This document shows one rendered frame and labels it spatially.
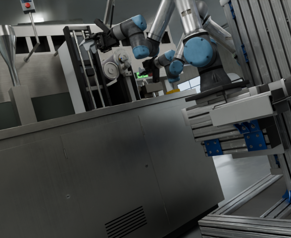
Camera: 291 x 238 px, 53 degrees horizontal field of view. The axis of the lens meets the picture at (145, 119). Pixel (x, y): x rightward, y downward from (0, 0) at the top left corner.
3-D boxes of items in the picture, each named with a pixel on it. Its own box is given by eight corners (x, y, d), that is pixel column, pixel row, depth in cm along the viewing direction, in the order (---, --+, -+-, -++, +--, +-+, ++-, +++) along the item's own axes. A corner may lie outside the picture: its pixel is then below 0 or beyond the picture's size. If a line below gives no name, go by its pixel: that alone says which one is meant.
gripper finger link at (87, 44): (78, 52, 147) (94, 46, 145) (76, 41, 148) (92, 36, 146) (81, 54, 150) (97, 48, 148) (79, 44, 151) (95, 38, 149)
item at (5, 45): (20, 132, 163) (-7, 35, 165) (14, 136, 174) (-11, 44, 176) (45, 127, 172) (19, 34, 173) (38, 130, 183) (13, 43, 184)
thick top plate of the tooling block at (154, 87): (147, 92, 211) (145, 84, 211) (119, 105, 243) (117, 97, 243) (163, 89, 221) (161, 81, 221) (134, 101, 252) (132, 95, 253)
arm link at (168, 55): (171, 62, 175) (166, 48, 176) (159, 68, 184) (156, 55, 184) (180, 61, 180) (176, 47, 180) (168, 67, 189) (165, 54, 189)
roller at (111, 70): (106, 79, 197) (101, 62, 198) (90, 89, 218) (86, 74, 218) (121, 77, 204) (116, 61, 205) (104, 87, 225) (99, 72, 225)
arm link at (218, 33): (255, 67, 178) (184, 12, 177) (246, 72, 193) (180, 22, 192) (267, 52, 179) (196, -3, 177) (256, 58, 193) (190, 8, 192)
